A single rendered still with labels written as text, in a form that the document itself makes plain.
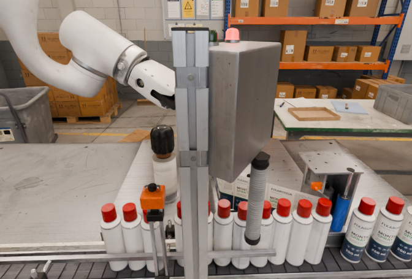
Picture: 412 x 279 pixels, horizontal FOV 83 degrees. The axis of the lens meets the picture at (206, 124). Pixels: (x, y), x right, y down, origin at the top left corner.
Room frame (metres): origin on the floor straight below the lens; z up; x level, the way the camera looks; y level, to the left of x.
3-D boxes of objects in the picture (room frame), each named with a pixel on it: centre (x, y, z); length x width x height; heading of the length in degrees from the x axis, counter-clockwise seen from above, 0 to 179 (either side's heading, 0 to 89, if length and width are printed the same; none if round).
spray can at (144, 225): (0.45, 0.14, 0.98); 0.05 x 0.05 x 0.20
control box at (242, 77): (0.38, -0.04, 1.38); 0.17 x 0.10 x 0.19; 147
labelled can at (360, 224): (0.48, -0.42, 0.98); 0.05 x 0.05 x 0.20
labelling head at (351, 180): (0.57, -0.35, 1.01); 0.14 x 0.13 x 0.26; 92
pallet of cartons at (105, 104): (3.92, 2.21, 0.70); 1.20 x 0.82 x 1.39; 93
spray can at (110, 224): (0.45, 0.24, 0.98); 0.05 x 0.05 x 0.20
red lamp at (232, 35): (0.42, -0.04, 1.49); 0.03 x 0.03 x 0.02
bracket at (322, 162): (0.57, -0.35, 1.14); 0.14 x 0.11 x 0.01; 92
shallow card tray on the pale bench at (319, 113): (1.83, -0.89, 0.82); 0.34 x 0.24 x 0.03; 93
